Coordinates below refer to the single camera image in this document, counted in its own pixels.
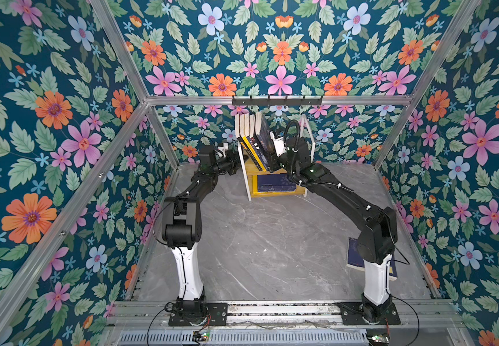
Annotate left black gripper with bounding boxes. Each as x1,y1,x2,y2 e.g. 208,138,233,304
208,150,246,176

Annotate dark portrait book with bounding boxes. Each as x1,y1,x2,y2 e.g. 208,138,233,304
242,112,275,173
255,112,281,173

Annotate navy book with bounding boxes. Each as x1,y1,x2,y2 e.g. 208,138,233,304
347,237,398,281
255,173,297,193

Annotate black book white characters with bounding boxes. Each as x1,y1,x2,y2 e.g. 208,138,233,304
249,112,280,173

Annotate yellow cartoon cover book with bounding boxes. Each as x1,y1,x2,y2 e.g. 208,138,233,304
239,113,269,172

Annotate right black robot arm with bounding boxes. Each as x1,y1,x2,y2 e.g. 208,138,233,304
277,138,398,324

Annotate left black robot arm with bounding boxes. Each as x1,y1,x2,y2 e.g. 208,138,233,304
161,144,241,327

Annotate black book leaning on shelf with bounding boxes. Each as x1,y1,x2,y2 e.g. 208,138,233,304
235,114,265,172

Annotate black hook rail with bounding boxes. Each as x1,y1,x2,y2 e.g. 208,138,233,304
231,95,323,108

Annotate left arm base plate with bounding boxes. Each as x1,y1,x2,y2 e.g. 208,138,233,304
168,301,229,327

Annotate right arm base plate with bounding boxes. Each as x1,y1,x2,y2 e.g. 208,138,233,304
335,302,402,326

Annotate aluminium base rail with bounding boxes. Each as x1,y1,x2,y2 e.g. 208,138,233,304
108,298,465,328

